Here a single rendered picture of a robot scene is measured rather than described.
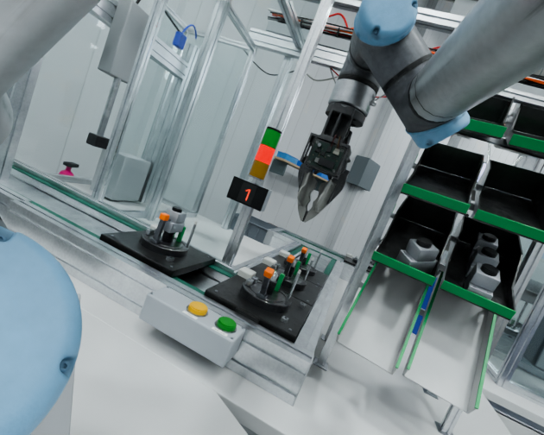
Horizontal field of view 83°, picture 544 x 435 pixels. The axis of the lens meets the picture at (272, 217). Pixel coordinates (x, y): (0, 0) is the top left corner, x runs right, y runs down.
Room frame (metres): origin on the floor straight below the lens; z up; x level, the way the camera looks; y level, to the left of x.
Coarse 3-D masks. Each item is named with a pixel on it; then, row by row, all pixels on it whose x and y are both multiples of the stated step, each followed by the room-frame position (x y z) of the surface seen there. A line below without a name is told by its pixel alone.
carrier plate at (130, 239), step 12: (108, 240) 0.80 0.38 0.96; (120, 240) 0.81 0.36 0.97; (132, 240) 0.84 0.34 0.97; (132, 252) 0.78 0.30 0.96; (144, 252) 0.79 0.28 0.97; (192, 252) 0.94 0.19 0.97; (156, 264) 0.76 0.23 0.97; (168, 264) 0.78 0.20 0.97; (180, 264) 0.81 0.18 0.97; (192, 264) 0.84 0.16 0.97; (204, 264) 0.91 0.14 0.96
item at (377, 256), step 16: (400, 208) 0.80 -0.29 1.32; (416, 208) 0.88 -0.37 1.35; (432, 208) 0.86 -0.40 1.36; (400, 224) 0.87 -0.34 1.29; (416, 224) 0.89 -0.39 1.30; (432, 224) 0.87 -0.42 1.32; (448, 224) 0.85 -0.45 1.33; (384, 240) 0.76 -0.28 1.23; (400, 240) 0.79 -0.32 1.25; (432, 240) 0.82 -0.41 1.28; (448, 240) 0.72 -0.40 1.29; (384, 256) 0.67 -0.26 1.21; (400, 272) 0.66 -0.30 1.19; (416, 272) 0.64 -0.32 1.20; (432, 272) 0.68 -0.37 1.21
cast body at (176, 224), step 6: (168, 210) 0.87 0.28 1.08; (174, 210) 0.88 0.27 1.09; (180, 210) 0.88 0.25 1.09; (174, 216) 0.87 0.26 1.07; (180, 216) 0.88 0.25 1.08; (186, 216) 0.91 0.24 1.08; (168, 222) 0.86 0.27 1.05; (174, 222) 0.87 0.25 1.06; (180, 222) 0.89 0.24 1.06; (168, 228) 0.86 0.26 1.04; (174, 228) 0.87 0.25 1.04; (180, 228) 0.90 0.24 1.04
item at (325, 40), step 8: (456, 0) 1.27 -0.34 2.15; (464, 0) 1.26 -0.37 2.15; (456, 8) 1.27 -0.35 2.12; (464, 8) 1.26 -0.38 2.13; (320, 40) 1.90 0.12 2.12; (328, 40) 1.89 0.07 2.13; (336, 40) 1.88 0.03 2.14; (344, 40) 1.87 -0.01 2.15; (336, 48) 1.88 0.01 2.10; (344, 48) 1.86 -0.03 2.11; (512, 88) 1.64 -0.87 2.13; (520, 88) 1.63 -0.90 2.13; (528, 88) 1.63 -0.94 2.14; (536, 88) 1.62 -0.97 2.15
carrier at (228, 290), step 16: (240, 272) 0.90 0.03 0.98; (208, 288) 0.72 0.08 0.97; (224, 288) 0.76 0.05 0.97; (240, 288) 0.80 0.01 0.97; (256, 288) 0.79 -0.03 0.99; (272, 288) 0.79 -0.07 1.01; (224, 304) 0.70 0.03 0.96; (240, 304) 0.71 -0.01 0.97; (256, 304) 0.73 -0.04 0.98; (272, 304) 0.73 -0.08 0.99; (288, 304) 0.77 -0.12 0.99; (272, 320) 0.69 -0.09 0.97; (288, 320) 0.72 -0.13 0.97; (304, 320) 0.76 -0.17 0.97; (288, 336) 0.66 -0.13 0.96
